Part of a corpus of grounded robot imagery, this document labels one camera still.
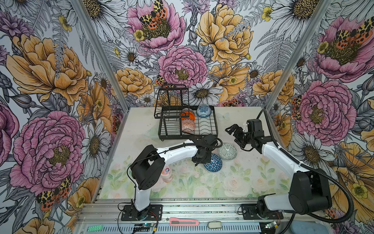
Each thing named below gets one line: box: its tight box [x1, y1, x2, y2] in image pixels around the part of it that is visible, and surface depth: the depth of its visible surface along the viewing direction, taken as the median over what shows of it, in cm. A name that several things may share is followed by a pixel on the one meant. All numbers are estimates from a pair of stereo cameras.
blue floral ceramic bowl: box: [196, 104, 212, 118], surface depth 118 cm
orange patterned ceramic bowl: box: [181, 117, 196, 133], surface depth 108 cm
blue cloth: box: [289, 219, 330, 234], surface depth 69 cm
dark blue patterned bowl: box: [203, 153, 223, 173], surface depth 91 cm
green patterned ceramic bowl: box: [218, 142, 238, 161], surface depth 96 cm
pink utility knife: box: [169, 217, 200, 227], surface depth 73 cm
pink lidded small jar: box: [161, 166, 173, 183], surface depth 79 cm
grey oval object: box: [207, 220, 222, 229], surface depth 71 cm
